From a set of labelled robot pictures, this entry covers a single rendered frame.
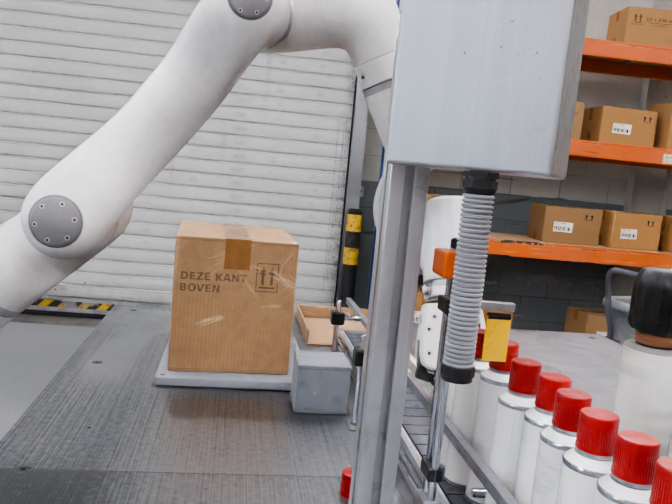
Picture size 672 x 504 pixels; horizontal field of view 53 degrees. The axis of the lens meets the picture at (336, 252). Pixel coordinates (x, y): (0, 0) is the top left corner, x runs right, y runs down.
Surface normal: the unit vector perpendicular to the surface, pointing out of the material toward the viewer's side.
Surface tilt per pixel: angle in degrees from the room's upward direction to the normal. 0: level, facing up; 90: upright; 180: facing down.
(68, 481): 0
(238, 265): 90
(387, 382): 90
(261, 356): 90
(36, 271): 69
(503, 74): 90
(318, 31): 120
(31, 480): 0
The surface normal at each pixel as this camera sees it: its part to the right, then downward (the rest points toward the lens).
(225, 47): -0.32, 0.67
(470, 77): -0.45, 0.07
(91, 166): 0.28, -0.27
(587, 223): 0.07, 0.13
